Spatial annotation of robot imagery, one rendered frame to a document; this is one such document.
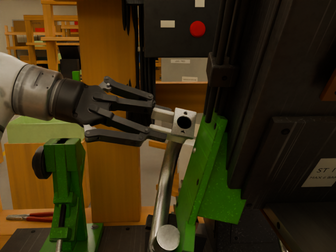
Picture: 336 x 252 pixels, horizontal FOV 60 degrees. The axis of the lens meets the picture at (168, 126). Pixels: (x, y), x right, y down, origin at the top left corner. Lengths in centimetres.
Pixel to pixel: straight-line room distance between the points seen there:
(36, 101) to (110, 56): 31
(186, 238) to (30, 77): 35
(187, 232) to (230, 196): 8
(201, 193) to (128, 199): 45
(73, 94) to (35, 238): 47
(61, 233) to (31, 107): 29
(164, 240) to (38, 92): 30
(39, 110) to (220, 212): 33
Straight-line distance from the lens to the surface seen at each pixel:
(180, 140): 53
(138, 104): 53
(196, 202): 45
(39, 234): 88
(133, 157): 81
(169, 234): 48
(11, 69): 54
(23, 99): 52
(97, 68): 78
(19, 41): 1129
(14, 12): 1140
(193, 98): 87
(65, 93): 51
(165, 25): 66
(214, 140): 41
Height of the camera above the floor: 136
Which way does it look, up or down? 14 degrees down
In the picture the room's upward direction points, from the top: straight up
